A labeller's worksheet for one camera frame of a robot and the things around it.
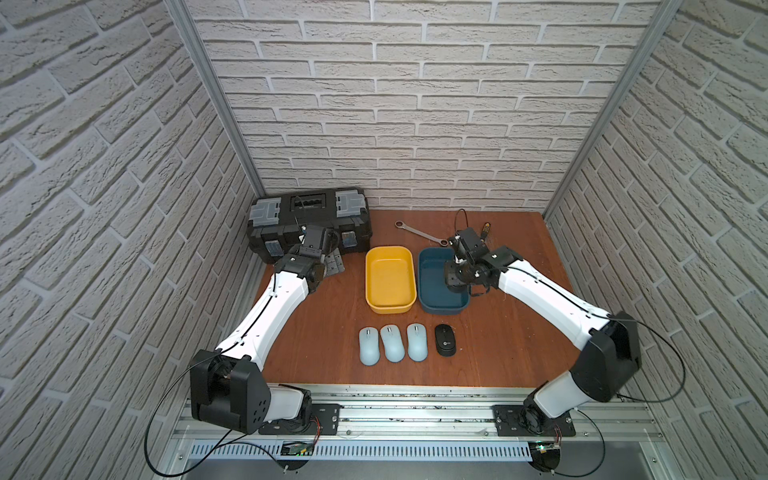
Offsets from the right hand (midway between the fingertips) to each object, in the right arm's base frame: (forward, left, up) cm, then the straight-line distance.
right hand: (458, 272), depth 85 cm
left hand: (+5, +38, +4) cm, 39 cm away
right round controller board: (-43, -15, -15) cm, 48 cm away
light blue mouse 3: (-15, +13, -13) cm, 24 cm away
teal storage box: (-1, +5, -14) cm, 15 cm away
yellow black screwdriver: (+28, -19, -14) cm, 36 cm away
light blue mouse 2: (-15, +20, -13) cm, 28 cm away
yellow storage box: (+9, +20, -15) cm, 26 cm away
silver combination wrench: (+33, +14, -14) cm, 39 cm away
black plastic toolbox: (+21, +56, +3) cm, 60 cm away
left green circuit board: (-38, +45, -16) cm, 61 cm away
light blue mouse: (-15, +27, -13) cm, 33 cm away
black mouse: (-14, +5, -14) cm, 20 cm away
